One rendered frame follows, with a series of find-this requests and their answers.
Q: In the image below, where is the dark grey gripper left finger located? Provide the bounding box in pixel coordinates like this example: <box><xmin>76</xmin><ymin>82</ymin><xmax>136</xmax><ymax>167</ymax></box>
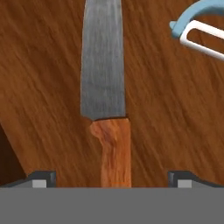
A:
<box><xmin>2</xmin><ymin>171</ymin><xmax>57</xmax><ymax>189</ymax></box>

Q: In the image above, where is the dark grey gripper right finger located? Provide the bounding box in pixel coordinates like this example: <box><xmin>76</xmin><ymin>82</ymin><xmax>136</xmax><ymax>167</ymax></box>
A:
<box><xmin>167</xmin><ymin>171</ymin><xmax>223</xmax><ymax>189</ymax></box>

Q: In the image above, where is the wooden-handled steel knife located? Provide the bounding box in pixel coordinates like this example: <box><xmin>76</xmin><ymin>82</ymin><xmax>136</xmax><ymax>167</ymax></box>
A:
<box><xmin>80</xmin><ymin>0</ymin><xmax>132</xmax><ymax>188</ymax></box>

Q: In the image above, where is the light blue and white peeler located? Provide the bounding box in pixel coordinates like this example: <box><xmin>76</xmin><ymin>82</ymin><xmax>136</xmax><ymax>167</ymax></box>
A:
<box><xmin>170</xmin><ymin>0</ymin><xmax>224</xmax><ymax>61</ymax></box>

